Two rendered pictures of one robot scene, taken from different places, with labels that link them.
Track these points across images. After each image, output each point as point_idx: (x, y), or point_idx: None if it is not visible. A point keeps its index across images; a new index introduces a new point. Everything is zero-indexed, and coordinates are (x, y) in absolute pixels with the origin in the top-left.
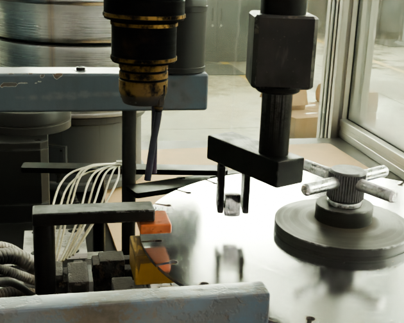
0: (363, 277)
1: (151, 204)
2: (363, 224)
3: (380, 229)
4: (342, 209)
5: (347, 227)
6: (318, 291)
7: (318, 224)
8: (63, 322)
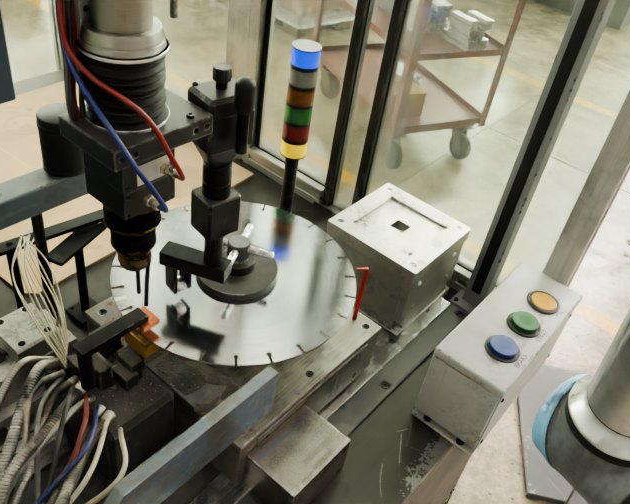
0: (272, 309)
1: (141, 310)
2: (253, 268)
3: (261, 267)
4: (241, 265)
5: (246, 274)
6: (259, 331)
7: (229, 277)
8: (204, 437)
